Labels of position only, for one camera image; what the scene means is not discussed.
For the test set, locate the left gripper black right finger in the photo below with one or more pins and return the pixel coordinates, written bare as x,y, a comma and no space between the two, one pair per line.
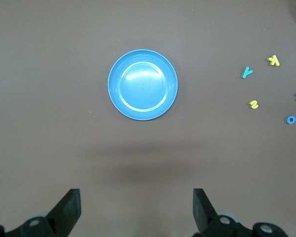
203,212

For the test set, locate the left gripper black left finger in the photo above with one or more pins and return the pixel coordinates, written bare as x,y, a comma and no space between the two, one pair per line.
66,212

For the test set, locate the yellow foam letter s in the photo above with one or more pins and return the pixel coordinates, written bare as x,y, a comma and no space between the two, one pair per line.
254,104

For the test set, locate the teal foam letter y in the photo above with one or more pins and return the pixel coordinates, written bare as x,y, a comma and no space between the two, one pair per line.
246,72

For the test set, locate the yellow foam letter k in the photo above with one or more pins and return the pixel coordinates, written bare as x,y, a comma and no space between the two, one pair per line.
273,60

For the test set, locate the brown table cover sheet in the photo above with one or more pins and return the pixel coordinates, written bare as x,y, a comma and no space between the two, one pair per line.
64,98

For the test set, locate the blue foam letter o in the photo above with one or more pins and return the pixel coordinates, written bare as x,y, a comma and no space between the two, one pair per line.
288,120

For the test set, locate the blue plate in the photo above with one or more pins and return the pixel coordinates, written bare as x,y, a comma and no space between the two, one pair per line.
143,85

